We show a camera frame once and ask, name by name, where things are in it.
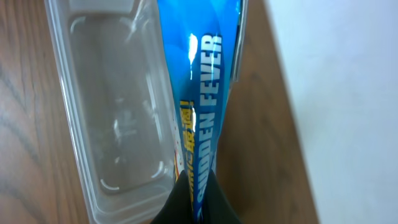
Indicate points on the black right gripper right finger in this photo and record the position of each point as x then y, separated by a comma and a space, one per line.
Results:
216, 208

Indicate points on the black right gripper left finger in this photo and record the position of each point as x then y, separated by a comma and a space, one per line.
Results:
177, 209

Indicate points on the blue fever patch packet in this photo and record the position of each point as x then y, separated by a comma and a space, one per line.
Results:
201, 41

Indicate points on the clear plastic container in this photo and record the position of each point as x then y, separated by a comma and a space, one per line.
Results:
119, 104

